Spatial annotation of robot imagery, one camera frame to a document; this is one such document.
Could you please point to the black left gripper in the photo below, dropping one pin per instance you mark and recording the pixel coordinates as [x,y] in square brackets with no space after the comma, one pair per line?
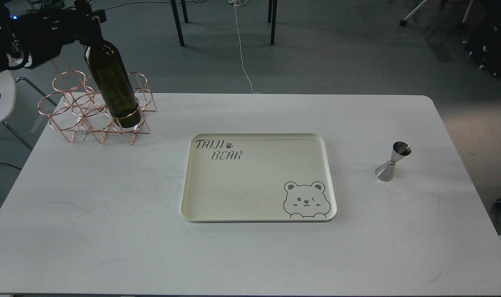
[42,34]

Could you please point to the dark green wine bottle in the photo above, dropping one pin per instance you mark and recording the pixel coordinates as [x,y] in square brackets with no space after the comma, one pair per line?
[108,71]

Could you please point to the steel double jigger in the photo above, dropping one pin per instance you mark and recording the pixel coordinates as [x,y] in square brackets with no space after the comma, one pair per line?
[385,172]

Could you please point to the black table legs left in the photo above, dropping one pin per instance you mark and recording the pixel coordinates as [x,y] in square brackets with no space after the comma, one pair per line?
[177,19]

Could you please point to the black table legs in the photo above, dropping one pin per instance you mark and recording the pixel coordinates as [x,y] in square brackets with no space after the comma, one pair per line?
[271,19]
[177,19]

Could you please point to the black table legs right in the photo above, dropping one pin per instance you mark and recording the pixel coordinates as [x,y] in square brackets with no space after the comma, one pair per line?
[271,19]

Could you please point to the cream bear serving tray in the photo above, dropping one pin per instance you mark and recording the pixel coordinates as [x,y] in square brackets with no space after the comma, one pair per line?
[258,177]

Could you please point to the black equipment case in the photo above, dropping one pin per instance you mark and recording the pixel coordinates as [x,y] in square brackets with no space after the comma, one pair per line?
[484,46]

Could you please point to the copper wire bottle rack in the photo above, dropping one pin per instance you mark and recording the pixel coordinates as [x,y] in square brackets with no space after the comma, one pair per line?
[77,110]

